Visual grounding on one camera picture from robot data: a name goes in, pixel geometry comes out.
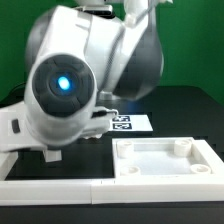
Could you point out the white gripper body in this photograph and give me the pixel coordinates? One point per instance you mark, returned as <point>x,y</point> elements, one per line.
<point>14,134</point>

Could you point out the white square tabletop part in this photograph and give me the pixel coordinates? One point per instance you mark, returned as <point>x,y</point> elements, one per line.
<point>176,160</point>

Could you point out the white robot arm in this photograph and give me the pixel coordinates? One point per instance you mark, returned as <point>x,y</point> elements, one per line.
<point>72,55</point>

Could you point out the white U-shaped fence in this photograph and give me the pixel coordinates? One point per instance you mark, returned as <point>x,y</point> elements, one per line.
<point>95,191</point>

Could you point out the white tag sheet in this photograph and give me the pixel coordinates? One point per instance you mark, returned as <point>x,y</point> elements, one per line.
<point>130,123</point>

